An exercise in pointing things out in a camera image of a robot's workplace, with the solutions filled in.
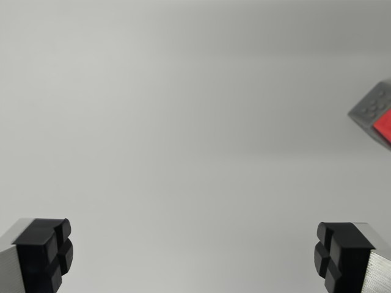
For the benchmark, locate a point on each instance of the grey soft embossed cube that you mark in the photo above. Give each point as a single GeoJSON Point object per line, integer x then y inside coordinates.
{"type": "Point", "coordinates": [371, 102]}

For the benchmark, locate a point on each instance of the red soft embossed cube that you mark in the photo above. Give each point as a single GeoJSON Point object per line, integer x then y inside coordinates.
{"type": "Point", "coordinates": [383, 125]}

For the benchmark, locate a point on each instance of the gripper right finger with black rubber pad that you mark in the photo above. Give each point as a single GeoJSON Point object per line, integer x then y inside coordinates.
{"type": "Point", "coordinates": [351, 259]}

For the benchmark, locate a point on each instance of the gripper left finger with black rubber pad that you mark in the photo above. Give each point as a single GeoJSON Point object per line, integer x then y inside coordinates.
{"type": "Point", "coordinates": [33, 259]}

